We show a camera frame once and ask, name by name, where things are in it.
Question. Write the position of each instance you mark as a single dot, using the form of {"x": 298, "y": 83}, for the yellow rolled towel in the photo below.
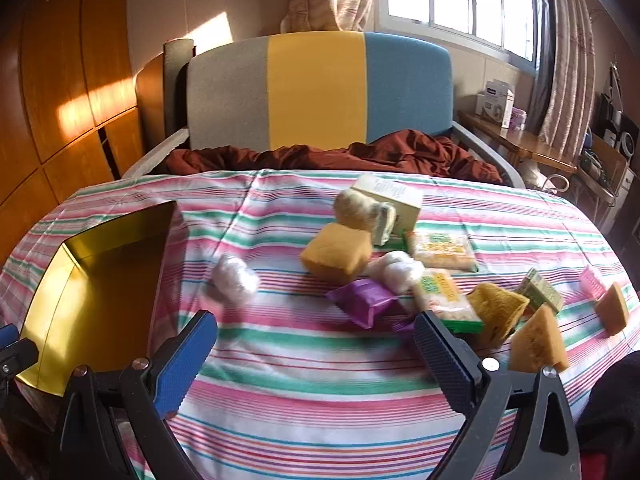
{"x": 352, "y": 207}

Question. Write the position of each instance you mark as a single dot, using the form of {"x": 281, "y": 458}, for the wooden desk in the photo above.
{"x": 530, "y": 145}

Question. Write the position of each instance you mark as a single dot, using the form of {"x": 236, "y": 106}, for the dark cloth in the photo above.
{"x": 615, "y": 400}

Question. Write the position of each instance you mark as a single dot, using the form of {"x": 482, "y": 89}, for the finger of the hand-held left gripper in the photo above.
{"x": 15, "y": 357}

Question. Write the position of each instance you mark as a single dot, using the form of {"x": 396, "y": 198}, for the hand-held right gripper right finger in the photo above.
{"x": 445, "y": 360}

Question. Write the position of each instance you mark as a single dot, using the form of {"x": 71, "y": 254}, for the small green box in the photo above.
{"x": 542, "y": 290}

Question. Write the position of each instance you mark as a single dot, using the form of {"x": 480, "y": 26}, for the brown wooden board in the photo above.
{"x": 150, "y": 105}

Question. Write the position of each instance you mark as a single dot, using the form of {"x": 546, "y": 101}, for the brown cardboard box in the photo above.
{"x": 607, "y": 152}

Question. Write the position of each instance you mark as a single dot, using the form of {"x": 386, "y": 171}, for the tall beige box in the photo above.
{"x": 390, "y": 195}

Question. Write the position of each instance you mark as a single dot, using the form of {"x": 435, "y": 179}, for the gold metal tin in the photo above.
{"x": 100, "y": 285}

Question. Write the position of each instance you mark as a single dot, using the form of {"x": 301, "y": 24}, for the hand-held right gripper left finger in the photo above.
{"x": 185, "y": 360}

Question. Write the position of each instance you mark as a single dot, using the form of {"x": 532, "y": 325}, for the green cracker packet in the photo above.
{"x": 440, "y": 252}
{"x": 445, "y": 300}

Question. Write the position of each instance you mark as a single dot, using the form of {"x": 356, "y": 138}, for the pink packet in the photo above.
{"x": 592, "y": 280}

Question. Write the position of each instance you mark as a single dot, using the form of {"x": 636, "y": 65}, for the white cardboard box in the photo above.
{"x": 492, "y": 105}

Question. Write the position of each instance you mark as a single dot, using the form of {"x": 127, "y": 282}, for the grey yellow blue headboard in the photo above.
{"x": 315, "y": 90}

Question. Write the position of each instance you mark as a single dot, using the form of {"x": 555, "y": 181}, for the red-brown blanket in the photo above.
{"x": 400, "y": 155}

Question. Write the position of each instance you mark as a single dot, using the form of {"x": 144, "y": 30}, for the striped bed sheet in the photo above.
{"x": 300, "y": 385}

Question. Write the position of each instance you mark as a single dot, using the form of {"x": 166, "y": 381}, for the yellow sponge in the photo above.
{"x": 500, "y": 310}
{"x": 612, "y": 307}
{"x": 335, "y": 255}
{"x": 537, "y": 340}

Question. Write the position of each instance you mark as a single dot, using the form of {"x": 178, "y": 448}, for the small purple box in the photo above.
{"x": 520, "y": 117}

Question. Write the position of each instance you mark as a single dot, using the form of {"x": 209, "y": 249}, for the white plastic wrapped bundle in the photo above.
{"x": 232, "y": 280}
{"x": 397, "y": 267}

